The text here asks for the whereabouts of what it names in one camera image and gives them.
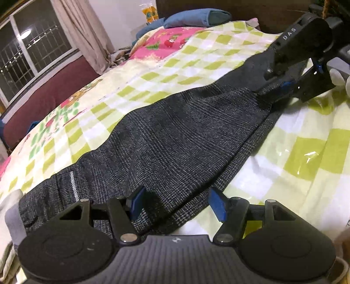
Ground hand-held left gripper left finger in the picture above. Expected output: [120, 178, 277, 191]
[51, 186, 146, 245]

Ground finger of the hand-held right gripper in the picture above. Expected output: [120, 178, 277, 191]
[255, 68, 294, 97]
[297, 61, 337, 103]

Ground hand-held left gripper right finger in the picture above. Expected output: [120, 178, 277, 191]
[208, 188, 304, 245]

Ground dark grey checked pants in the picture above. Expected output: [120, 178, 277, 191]
[18, 50, 309, 238]

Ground person's right hand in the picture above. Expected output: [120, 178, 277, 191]
[329, 68, 350, 96]

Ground green white checkered bed sheet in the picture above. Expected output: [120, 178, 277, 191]
[0, 20, 350, 284]

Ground dark brown headboard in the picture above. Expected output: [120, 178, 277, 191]
[156, 0, 315, 31]

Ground blue pillow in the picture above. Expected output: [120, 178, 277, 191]
[164, 8, 233, 29]

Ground pink cartoon printed quilt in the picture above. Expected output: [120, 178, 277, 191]
[128, 26, 208, 62]

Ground dark blue cloth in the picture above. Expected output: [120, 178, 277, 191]
[133, 18, 166, 45]

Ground yellow packet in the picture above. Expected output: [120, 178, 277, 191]
[141, 4, 159, 24]

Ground patterned cloth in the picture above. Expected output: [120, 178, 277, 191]
[111, 49, 135, 66]

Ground beige curtain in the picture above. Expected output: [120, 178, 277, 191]
[52, 0, 116, 75]

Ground window with metal bars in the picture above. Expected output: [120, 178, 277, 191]
[0, 0, 80, 107]

